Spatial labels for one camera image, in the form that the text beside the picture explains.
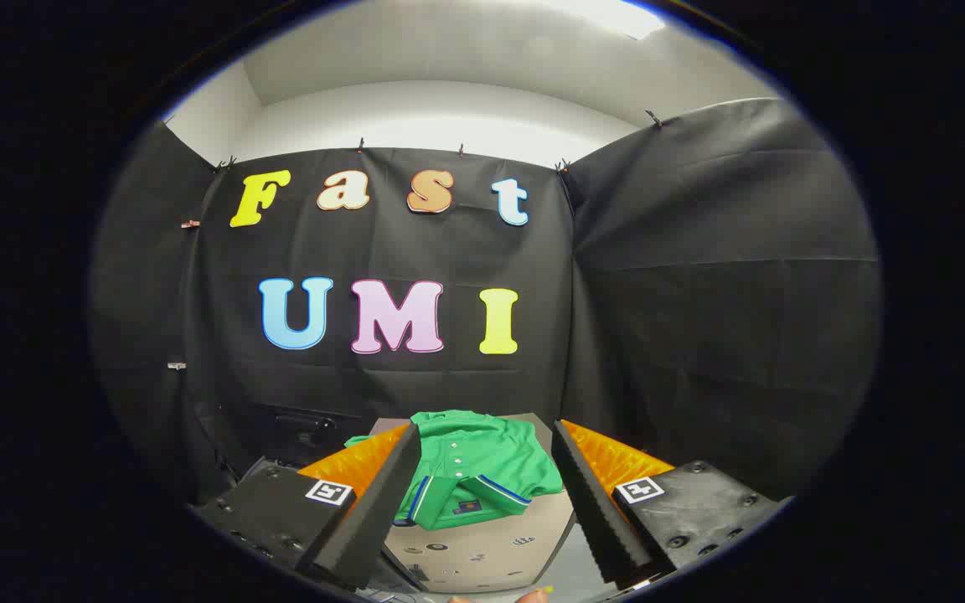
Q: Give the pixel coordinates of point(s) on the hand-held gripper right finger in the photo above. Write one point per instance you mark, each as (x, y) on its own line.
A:
(596, 502)

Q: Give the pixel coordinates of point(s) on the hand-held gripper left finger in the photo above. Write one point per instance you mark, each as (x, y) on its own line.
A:
(382, 502)

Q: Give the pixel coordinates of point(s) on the black backdrop cloth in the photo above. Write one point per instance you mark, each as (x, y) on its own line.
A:
(700, 293)

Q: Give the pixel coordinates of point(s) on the green polo shirt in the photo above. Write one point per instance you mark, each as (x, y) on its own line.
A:
(482, 461)

